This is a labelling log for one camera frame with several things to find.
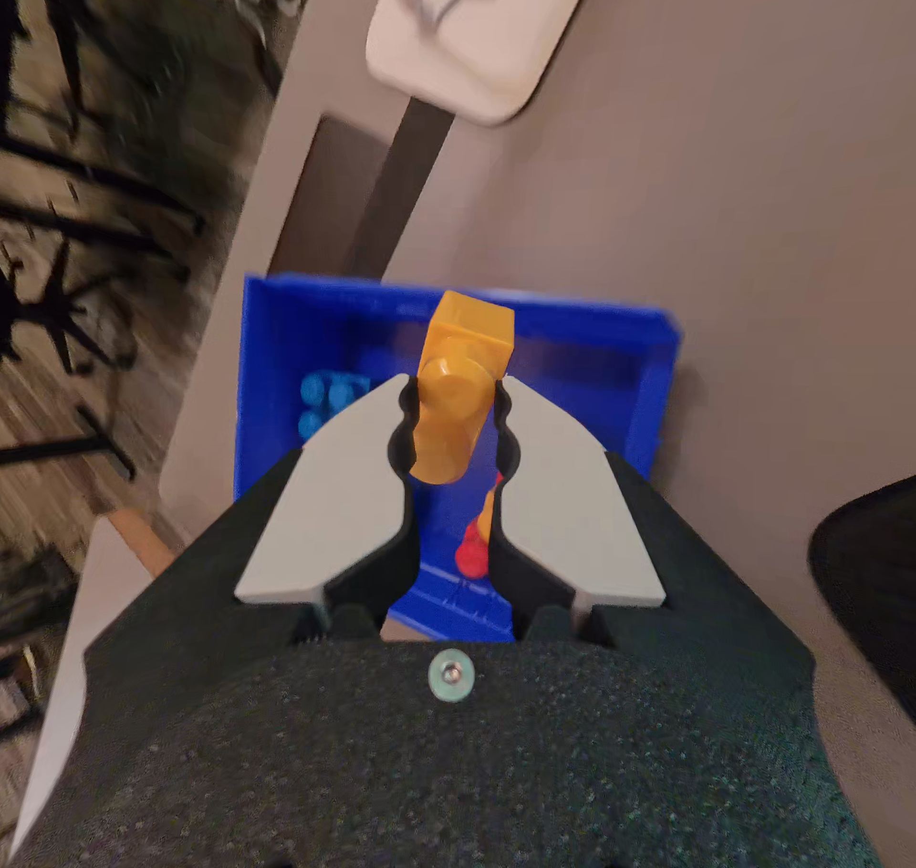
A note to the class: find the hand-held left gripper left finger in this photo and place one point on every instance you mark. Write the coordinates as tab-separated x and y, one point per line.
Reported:
336	517

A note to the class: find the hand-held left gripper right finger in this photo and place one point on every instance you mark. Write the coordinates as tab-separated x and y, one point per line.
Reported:
572	517

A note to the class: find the pile of colourful mega blocks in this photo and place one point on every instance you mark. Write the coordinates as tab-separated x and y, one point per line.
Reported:
333	396

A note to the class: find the blue plastic bin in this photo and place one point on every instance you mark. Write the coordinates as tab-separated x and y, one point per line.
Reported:
572	360

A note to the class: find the orange two-stud mega block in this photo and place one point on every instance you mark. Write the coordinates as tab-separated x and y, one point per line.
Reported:
465	338

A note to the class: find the wood-edged office desk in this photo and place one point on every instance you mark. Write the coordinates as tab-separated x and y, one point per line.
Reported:
100	596

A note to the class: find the large black textured mat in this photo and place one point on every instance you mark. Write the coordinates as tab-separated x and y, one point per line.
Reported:
873	582

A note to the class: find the black office chair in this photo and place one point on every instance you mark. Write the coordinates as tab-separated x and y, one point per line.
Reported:
50	310

